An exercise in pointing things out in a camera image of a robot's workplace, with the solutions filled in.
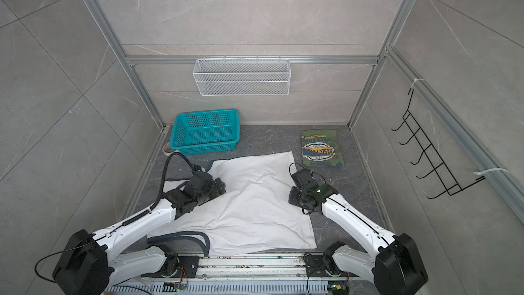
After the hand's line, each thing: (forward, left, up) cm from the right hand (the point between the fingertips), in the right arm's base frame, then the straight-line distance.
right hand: (293, 196), depth 84 cm
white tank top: (-4, +16, -6) cm, 18 cm away
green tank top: (+29, -18, -5) cm, 35 cm away
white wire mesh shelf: (+54, +22, +23) cm, 63 cm away
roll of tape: (+29, +64, -5) cm, 70 cm away
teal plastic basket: (+44, +47, -6) cm, 65 cm away
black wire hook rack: (-9, -43, +26) cm, 51 cm away
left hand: (+5, +31, +3) cm, 32 cm away
